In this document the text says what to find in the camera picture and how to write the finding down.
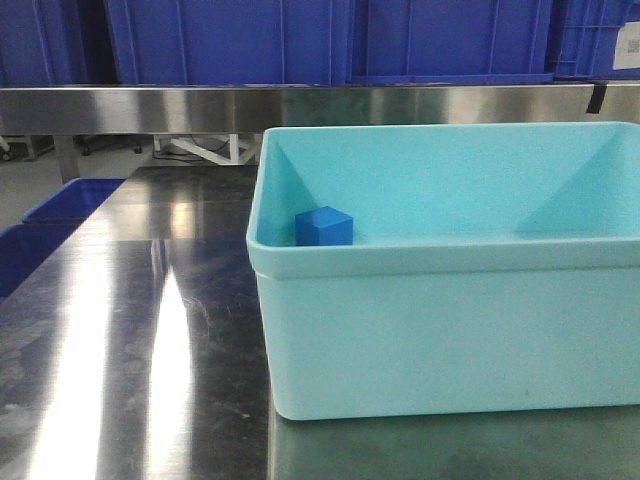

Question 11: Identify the steel upper shelf rail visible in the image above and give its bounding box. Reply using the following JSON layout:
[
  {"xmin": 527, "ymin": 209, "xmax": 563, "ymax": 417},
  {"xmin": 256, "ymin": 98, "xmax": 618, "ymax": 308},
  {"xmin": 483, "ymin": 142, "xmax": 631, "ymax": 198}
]
[{"xmin": 1, "ymin": 81, "xmax": 639, "ymax": 135}]

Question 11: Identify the blue crate upper right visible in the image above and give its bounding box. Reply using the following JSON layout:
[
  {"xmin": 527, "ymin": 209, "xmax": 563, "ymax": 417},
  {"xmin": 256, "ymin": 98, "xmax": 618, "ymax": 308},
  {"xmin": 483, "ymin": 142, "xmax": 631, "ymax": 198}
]
[{"xmin": 546, "ymin": 0, "xmax": 639, "ymax": 80}]

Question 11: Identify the blue crate upper left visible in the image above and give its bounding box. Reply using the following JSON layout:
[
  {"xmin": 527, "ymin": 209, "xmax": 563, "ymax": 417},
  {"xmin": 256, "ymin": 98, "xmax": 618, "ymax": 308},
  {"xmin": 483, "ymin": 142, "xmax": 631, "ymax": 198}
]
[{"xmin": 1, "ymin": 0, "xmax": 116, "ymax": 87}]

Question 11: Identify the blue cube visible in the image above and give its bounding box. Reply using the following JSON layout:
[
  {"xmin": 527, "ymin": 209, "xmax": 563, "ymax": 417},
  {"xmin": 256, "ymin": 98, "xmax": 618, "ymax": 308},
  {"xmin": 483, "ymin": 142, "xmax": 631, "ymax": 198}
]
[{"xmin": 295, "ymin": 206, "xmax": 354, "ymax": 246}]

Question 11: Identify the blue bin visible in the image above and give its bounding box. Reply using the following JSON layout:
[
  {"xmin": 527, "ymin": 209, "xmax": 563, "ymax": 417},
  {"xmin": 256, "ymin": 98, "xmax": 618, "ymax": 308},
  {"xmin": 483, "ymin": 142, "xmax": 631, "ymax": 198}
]
[
  {"xmin": 22, "ymin": 178, "xmax": 125, "ymax": 225},
  {"xmin": 1, "ymin": 224, "xmax": 78, "ymax": 301}
]

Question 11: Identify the white frame in background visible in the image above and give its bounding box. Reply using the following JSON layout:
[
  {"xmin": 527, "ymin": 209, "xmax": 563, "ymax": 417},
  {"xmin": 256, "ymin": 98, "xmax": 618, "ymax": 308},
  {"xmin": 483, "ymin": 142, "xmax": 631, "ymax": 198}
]
[{"xmin": 153, "ymin": 133, "xmax": 263, "ymax": 166}]

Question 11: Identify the light blue plastic tub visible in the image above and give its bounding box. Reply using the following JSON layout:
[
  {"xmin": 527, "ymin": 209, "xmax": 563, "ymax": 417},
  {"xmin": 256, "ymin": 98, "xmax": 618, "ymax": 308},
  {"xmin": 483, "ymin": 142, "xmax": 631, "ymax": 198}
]
[{"xmin": 246, "ymin": 122, "xmax": 639, "ymax": 420}]

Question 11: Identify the blue bin lower left far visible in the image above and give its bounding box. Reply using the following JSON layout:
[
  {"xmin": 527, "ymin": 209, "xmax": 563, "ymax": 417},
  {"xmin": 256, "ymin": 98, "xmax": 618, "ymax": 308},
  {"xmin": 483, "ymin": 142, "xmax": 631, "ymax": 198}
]
[{"xmin": 22, "ymin": 178, "xmax": 125, "ymax": 225}]

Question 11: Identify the large blue crate centre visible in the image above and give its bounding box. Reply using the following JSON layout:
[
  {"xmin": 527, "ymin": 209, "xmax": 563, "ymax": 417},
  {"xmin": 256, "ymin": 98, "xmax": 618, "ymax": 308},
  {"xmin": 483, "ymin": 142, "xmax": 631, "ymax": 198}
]
[{"xmin": 105, "ymin": 1, "xmax": 552, "ymax": 86}]

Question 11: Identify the black tape strip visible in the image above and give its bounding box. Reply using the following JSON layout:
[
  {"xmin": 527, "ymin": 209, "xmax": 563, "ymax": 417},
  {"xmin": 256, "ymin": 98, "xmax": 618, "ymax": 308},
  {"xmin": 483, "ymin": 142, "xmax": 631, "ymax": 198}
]
[{"xmin": 586, "ymin": 82, "xmax": 607, "ymax": 114}]

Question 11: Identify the blue bin lower left near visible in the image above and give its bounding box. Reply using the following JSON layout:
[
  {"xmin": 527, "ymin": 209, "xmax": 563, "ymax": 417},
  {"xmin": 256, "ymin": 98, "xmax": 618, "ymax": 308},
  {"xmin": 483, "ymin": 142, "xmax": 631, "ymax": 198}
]
[{"xmin": 1, "ymin": 224, "xmax": 78, "ymax": 301}]

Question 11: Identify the white label sticker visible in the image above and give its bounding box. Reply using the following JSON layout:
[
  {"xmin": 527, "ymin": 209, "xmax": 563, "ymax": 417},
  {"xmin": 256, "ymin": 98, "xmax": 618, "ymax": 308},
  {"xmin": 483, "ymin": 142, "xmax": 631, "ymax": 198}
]
[{"xmin": 613, "ymin": 22, "xmax": 639, "ymax": 70}]

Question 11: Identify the steel shelf leg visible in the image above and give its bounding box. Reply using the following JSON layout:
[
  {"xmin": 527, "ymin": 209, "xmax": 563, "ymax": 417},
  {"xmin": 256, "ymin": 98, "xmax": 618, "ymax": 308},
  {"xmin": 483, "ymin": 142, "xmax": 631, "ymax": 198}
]
[{"xmin": 53, "ymin": 135, "xmax": 80, "ymax": 183}]

